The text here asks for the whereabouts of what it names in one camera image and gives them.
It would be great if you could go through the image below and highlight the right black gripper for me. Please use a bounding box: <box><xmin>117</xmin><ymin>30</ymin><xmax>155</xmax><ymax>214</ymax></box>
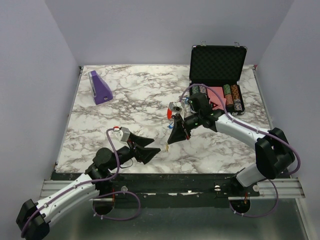
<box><xmin>167</xmin><ymin>111</ymin><xmax>202</xmax><ymax>145</ymax></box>

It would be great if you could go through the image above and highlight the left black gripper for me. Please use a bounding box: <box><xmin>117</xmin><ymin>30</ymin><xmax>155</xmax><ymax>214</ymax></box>
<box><xmin>108</xmin><ymin>132</ymin><xmax>161</xmax><ymax>171</ymax></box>

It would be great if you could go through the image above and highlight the yellow tagged key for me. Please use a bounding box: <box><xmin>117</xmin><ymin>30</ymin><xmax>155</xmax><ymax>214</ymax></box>
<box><xmin>164</xmin><ymin>142</ymin><xmax>169</xmax><ymax>152</ymax></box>

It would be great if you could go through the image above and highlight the red keyring with keys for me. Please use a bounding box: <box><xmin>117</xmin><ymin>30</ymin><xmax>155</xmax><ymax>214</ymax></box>
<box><xmin>167</xmin><ymin>101</ymin><xmax>186</xmax><ymax>129</ymax></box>

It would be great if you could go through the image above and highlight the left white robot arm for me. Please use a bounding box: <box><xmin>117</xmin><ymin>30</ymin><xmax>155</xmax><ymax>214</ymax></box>
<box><xmin>16</xmin><ymin>127</ymin><xmax>161</xmax><ymax>240</ymax></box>

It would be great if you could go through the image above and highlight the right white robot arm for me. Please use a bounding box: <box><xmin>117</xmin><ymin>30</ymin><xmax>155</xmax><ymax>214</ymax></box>
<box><xmin>167</xmin><ymin>92</ymin><xmax>295</xmax><ymax>196</ymax></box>

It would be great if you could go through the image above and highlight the pink playing card deck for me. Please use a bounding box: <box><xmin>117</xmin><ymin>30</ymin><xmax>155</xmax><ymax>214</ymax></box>
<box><xmin>207</xmin><ymin>86</ymin><xmax>226</xmax><ymax>110</ymax></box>

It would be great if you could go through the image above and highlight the purple wedge-shaped box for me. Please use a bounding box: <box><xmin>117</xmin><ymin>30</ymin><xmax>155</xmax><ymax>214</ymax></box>
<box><xmin>88</xmin><ymin>70</ymin><xmax>113</xmax><ymax>105</ymax></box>

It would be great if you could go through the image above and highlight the black poker chip case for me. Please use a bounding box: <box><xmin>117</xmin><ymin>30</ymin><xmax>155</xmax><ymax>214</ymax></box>
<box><xmin>189</xmin><ymin>45</ymin><xmax>247</xmax><ymax>116</ymax></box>

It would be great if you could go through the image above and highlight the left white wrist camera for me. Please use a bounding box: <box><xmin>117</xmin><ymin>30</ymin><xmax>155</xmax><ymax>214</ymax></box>
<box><xmin>113</xmin><ymin>127</ymin><xmax>131</xmax><ymax>143</ymax></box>

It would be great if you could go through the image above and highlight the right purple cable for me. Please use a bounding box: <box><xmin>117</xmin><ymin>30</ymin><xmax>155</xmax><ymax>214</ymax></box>
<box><xmin>181</xmin><ymin>83</ymin><xmax>301</xmax><ymax>218</ymax></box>

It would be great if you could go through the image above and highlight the purple cable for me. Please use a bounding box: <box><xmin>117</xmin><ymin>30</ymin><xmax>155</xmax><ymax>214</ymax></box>
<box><xmin>20</xmin><ymin>128</ymin><xmax>142</xmax><ymax>238</ymax></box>
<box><xmin>181</xmin><ymin>83</ymin><xmax>301</xmax><ymax>218</ymax></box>

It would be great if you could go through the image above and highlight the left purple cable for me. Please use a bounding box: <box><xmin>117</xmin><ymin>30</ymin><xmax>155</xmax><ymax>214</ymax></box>
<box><xmin>20</xmin><ymin>128</ymin><xmax>142</xmax><ymax>238</ymax></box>

